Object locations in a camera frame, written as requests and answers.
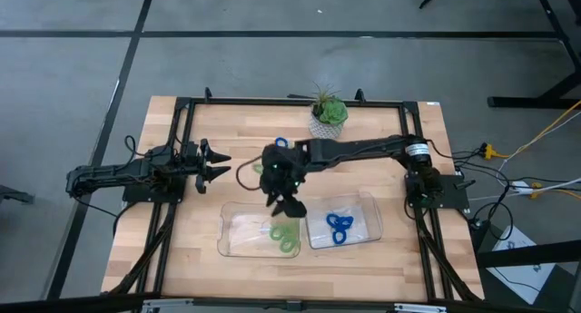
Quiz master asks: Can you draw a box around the black desk beam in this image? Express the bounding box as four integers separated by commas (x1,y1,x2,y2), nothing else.
476,239,581,269

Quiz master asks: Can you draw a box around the black cable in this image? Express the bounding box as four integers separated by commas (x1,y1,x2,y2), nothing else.
123,134,153,159
426,140,517,235
74,195,137,238

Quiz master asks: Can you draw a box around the black aluminium table frame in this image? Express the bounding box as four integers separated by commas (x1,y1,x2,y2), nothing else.
99,86,485,313

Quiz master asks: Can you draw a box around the brown cable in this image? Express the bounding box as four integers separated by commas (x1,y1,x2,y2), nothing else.
234,154,267,192

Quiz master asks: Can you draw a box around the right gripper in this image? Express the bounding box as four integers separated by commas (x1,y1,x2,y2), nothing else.
259,142,310,219

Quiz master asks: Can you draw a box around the silver metal bracket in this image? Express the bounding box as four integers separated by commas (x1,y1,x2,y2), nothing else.
141,298,194,313
393,302,448,313

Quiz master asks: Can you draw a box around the white cardboard box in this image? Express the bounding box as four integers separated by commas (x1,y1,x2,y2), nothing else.
485,224,557,305

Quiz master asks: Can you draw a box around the black desk leg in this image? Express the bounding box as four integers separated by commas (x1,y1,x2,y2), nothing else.
487,0,581,110

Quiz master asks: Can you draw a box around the white power strip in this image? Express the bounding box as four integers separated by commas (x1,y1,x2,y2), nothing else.
510,180,535,195

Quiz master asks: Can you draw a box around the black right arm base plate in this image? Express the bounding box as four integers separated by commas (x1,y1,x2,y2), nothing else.
404,172,471,210

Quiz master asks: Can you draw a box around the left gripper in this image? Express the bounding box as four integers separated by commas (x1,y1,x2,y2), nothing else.
179,138,232,195

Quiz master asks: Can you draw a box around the clear plastic bin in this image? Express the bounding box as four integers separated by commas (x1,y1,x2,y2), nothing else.
304,191,385,250
216,200,303,259

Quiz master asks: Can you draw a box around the white cable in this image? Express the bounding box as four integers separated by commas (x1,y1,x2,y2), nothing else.
467,115,581,201

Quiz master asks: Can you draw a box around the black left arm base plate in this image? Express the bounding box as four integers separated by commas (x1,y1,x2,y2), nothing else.
122,174,187,204

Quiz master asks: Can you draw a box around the succulent in triangle-patterned pot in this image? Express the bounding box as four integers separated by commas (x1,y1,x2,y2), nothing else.
308,82,350,141

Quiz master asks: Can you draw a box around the yellow cable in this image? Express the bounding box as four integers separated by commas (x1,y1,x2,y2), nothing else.
480,99,581,162

